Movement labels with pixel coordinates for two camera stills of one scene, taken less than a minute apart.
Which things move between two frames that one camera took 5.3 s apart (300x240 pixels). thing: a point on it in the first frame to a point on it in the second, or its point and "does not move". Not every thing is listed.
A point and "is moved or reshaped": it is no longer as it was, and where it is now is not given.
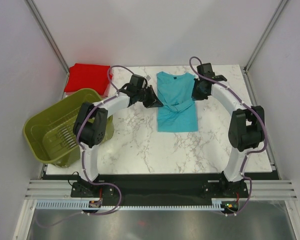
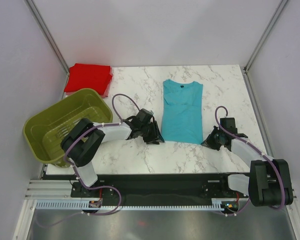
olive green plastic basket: x=50 y=134 does not move
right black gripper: x=195 y=95 to x=208 y=141
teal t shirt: x=178 y=113 is moved or reshaped
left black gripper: x=153 y=102 to x=155 y=136
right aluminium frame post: x=262 y=42 does not move
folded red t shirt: x=94 y=76 does not move
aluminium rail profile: x=51 y=189 does not move
